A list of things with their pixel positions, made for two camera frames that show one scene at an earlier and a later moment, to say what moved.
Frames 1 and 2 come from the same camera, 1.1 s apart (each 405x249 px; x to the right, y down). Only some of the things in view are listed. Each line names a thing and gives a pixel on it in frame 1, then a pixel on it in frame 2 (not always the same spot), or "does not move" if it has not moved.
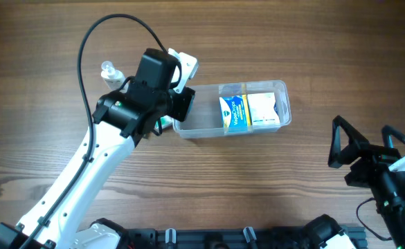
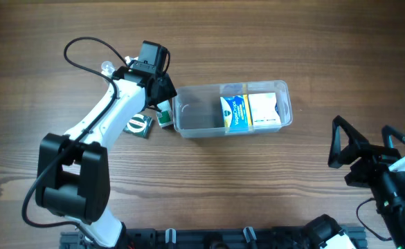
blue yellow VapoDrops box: (235, 113) does not move
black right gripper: (375, 158) does not move
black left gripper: (183, 104) → (163, 89)
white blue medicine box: (262, 109) does not move
